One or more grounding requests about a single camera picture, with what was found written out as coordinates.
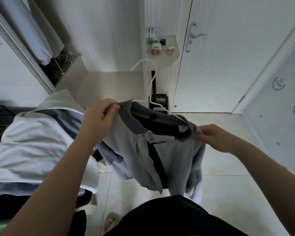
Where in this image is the person's left hand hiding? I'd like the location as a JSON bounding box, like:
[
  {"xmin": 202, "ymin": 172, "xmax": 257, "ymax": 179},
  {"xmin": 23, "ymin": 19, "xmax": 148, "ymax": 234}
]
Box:
[{"xmin": 78, "ymin": 99, "xmax": 122, "ymax": 151}]

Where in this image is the person's right hand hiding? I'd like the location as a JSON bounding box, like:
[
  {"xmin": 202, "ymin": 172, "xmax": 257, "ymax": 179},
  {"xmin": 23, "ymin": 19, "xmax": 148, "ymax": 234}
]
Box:
[{"xmin": 193, "ymin": 124, "xmax": 238, "ymax": 156}]

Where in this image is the grey two-tone jacket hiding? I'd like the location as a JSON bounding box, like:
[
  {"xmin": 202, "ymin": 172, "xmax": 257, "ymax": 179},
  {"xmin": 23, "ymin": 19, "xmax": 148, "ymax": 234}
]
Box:
[{"xmin": 96, "ymin": 100, "xmax": 207, "ymax": 197}]

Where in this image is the white wire hanger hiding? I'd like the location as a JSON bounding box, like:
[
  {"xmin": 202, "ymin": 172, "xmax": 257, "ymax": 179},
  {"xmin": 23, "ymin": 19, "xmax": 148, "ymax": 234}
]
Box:
[{"xmin": 130, "ymin": 58, "xmax": 188, "ymax": 124}]

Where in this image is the white hoodie with blue letters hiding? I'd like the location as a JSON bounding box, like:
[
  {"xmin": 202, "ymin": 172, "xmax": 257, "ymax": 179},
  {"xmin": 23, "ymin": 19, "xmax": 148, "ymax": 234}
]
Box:
[{"xmin": 0, "ymin": 0, "xmax": 54, "ymax": 67}]

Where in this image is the person's right forearm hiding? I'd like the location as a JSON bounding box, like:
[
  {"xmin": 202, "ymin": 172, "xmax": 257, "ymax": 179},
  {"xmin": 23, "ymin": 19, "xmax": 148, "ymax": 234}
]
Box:
[{"xmin": 226, "ymin": 137, "xmax": 295, "ymax": 236}]

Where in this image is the person's left forearm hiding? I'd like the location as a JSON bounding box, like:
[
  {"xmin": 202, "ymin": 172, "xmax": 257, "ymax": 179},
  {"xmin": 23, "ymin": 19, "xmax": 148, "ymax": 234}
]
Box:
[{"xmin": 0, "ymin": 137, "xmax": 101, "ymax": 236}]

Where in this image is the person's dark shirt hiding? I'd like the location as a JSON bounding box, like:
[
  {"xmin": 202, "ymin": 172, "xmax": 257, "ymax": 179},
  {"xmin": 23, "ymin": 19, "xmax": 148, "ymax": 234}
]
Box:
[{"xmin": 103, "ymin": 195, "xmax": 249, "ymax": 236}]

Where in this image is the black box device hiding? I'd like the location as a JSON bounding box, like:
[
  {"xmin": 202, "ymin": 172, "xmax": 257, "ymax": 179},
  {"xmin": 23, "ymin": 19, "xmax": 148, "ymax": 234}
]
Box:
[{"xmin": 150, "ymin": 92, "xmax": 170, "ymax": 114}]

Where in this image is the dark fabric pile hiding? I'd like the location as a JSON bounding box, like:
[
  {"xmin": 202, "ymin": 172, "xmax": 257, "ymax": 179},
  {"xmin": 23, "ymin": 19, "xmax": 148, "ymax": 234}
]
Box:
[{"xmin": 41, "ymin": 48, "xmax": 80, "ymax": 86}]

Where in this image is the white door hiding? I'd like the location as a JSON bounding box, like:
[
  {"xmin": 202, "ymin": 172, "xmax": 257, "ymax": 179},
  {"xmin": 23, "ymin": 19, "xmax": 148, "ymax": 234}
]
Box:
[{"xmin": 172, "ymin": 0, "xmax": 295, "ymax": 115}]

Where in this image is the rounded corner shelf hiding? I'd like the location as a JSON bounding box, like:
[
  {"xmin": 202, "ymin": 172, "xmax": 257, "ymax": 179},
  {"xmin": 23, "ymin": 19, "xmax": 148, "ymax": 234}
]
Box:
[{"xmin": 146, "ymin": 36, "xmax": 181, "ymax": 68}]

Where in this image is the small white blue box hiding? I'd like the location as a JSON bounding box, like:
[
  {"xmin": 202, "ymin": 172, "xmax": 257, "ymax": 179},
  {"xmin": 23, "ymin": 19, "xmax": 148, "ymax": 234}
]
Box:
[{"xmin": 148, "ymin": 27, "xmax": 158, "ymax": 42}]

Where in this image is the silver door handle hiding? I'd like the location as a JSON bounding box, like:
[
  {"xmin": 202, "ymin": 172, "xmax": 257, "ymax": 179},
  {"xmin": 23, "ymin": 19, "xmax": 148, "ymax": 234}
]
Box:
[{"xmin": 186, "ymin": 22, "xmax": 208, "ymax": 53}]

